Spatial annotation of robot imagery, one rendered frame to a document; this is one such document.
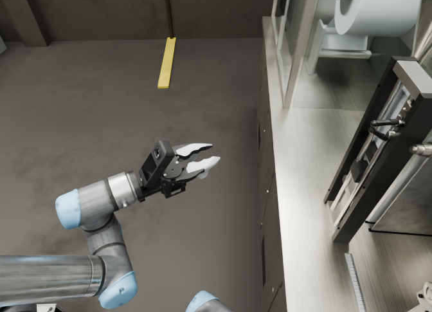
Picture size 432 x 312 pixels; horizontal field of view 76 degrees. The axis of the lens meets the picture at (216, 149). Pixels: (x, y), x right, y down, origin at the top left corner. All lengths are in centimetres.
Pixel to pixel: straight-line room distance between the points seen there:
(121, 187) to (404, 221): 83
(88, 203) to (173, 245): 135
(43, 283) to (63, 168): 207
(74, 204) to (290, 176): 76
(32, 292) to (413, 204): 92
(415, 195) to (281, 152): 49
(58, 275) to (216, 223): 151
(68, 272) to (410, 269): 90
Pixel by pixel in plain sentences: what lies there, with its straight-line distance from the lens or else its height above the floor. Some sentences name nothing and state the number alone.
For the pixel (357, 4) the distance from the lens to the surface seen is 127.
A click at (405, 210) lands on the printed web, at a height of 103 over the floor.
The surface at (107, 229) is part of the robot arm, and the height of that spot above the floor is 115.
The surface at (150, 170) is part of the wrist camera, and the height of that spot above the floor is 127.
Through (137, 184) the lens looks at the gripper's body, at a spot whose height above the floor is 124.
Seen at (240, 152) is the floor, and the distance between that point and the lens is 241.
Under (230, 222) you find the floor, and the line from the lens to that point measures 199.
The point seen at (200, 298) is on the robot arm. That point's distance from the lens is 70.
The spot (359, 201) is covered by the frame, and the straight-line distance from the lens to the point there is 81.
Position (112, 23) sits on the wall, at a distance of 448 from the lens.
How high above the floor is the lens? 172
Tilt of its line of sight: 45 degrees down
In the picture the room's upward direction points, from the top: straight up
